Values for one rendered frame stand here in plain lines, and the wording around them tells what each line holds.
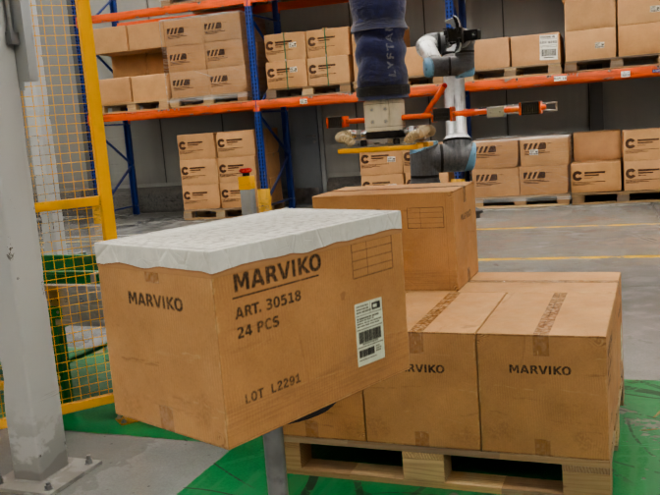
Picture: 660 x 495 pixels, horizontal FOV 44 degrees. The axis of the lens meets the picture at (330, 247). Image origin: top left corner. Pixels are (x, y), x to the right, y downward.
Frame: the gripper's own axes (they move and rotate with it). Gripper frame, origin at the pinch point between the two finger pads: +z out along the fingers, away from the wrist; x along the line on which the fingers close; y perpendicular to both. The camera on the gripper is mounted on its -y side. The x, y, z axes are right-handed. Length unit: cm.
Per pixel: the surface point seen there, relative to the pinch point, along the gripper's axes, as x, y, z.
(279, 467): -114, 13, 188
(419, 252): -87, 11, 42
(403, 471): -155, 8, 98
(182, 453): -158, 100, 91
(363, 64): -11.0, 32.3, 31.1
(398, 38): -1.9, 18.7, 25.6
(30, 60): -3, 132, 110
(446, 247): -85, 0, 42
